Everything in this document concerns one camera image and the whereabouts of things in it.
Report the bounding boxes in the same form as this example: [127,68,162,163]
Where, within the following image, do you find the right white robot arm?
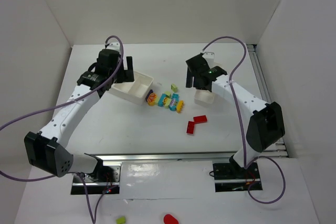
[186,53,285,176]

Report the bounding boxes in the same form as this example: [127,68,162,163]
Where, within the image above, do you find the right white divided container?
[194,90,216,106]

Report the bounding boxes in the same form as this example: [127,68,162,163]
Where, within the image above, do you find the aluminium rail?
[247,44,289,158]
[95,152,234,165]

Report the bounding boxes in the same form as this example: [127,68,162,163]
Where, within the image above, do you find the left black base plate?
[70,162,121,195]

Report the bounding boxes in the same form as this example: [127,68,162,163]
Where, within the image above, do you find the left white divided container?
[109,71,154,105]

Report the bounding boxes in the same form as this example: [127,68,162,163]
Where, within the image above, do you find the teal and green lego stack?
[156,91,172,107]

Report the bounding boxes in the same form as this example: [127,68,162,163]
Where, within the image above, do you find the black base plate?
[70,162,121,195]
[209,163,263,193]

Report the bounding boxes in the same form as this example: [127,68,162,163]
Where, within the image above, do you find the aluminium rail front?
[95,152,234,165]

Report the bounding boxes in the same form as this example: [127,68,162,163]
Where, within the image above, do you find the green lego on foreground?
[115,216,126,224]

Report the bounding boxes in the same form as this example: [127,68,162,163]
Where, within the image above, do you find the light green lego brick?
[171,83,178,92]

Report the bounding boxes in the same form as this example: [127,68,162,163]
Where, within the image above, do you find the teal flower lego brick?
[169,93,179,111]

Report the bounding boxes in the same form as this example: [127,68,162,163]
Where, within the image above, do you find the red round piece foreground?
[163,214,179,224]

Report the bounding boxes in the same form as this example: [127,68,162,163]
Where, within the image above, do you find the red lego brick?
[186,121,195,135]
[193,115,207,124]

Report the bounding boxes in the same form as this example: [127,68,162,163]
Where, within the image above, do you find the orange sun round lego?
[147,93,158,106]

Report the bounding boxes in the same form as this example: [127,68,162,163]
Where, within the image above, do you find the purple lego piece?
[145,89,155,102]

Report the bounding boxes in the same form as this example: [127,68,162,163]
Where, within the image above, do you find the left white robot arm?
[24,49,134,179]

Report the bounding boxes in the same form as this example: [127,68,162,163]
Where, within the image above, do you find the aluminium rail right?
[247,44,289,158]

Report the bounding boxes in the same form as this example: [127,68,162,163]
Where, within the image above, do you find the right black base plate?
[209,163,263,193]

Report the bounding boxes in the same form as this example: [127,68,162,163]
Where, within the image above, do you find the white divided container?
[109,71,154,105]
[194,90,216,106]

